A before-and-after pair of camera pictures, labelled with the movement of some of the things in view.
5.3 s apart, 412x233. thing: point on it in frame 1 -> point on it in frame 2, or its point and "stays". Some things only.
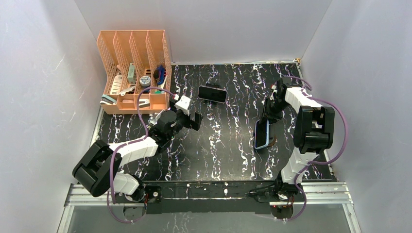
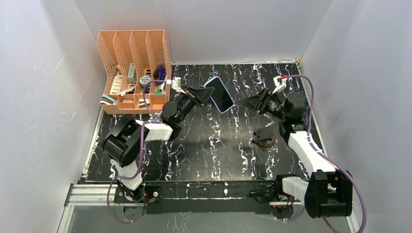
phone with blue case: [261, 133] -> [220, 96]
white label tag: [116, 84] stays
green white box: [131, 78] stays
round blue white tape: [145, 80] stays
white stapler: [144, 103] stays
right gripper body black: [273, 109] -> [273, 106]
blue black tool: [160, 74] stays
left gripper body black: [182, 120] -> [186, 104]
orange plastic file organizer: [137, 64] stays
